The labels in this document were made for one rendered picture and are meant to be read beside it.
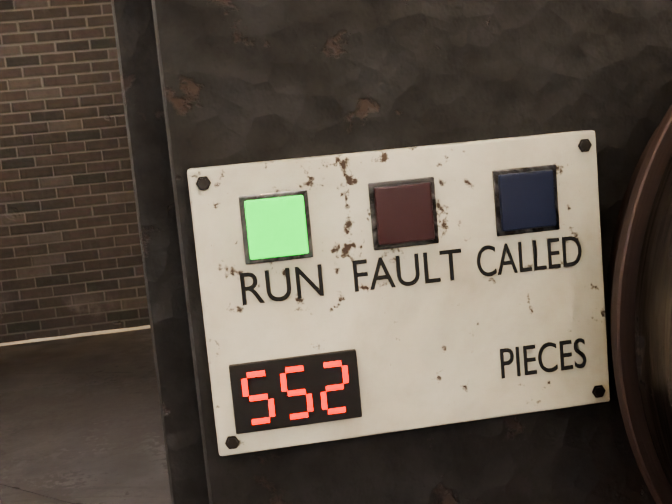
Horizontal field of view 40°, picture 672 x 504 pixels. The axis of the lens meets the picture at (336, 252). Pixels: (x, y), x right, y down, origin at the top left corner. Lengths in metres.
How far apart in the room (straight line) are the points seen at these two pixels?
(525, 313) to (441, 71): 0.16
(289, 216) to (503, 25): 0.19
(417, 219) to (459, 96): 0.09
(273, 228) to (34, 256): 6.12
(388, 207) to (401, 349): 0.09
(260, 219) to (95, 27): 6.07
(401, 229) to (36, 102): 6.09
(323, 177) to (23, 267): 6.15
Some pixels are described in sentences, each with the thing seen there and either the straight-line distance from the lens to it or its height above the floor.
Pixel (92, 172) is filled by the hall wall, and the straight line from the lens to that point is 6.56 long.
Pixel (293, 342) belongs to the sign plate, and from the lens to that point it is 0.58.
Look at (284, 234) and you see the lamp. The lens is 0.56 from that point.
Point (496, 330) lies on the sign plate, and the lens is 0.60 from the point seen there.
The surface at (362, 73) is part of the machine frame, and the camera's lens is 0.59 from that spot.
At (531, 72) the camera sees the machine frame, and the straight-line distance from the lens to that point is 0.62.
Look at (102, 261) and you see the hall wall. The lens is 6.61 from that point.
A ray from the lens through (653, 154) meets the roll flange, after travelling 0.56.
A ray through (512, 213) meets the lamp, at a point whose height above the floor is 1.19.
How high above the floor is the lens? 1.25
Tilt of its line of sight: 7 degrees down
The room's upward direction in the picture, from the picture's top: 5 degrees counter-clockwise
